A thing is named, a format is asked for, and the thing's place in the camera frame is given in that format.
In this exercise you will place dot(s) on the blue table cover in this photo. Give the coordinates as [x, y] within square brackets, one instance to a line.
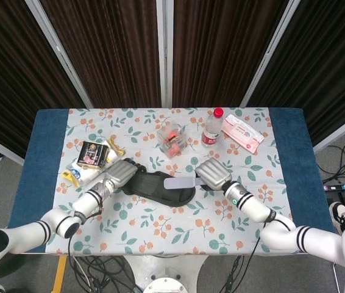
[44, 152]

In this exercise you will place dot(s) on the black gold luncheon meat tin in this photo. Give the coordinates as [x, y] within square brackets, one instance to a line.
[92, 154]

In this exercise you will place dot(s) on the black rubber slipper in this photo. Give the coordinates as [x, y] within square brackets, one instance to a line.
[151, 186]

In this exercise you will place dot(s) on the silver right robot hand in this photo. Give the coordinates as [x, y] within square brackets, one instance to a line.
[213, 174]

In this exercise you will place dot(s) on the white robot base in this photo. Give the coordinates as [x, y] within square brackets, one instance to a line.
[166, 274]

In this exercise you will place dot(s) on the black white sneaker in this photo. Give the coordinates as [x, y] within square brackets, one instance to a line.
[341, 215]

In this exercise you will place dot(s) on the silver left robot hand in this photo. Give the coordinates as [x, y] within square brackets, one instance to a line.
[120, 174]

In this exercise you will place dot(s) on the floral white tablecloth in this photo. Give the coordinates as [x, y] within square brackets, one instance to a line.
[172, 219]

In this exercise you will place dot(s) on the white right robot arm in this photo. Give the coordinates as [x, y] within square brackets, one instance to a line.
[251, 207]

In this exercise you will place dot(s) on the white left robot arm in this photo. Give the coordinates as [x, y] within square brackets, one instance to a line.
[90, 203]

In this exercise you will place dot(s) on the pink wet wipes pack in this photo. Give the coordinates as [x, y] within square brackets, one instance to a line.
[242, 132]

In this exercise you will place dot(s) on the plastic pack of white rolls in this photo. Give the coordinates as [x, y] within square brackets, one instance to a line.
[81, 175]

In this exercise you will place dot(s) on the brown folding screen panel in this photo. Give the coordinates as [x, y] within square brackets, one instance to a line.
[108, 52]
[328, 61]
[221, 52]
[14, 76]

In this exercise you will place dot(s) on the red cap water bottle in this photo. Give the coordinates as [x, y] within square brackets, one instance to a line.
[211, 134]

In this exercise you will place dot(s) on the clear plastic box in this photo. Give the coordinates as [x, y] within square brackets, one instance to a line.
[172, 134]

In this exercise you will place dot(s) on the red and black small parts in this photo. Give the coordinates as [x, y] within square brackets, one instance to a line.
[173, 146]

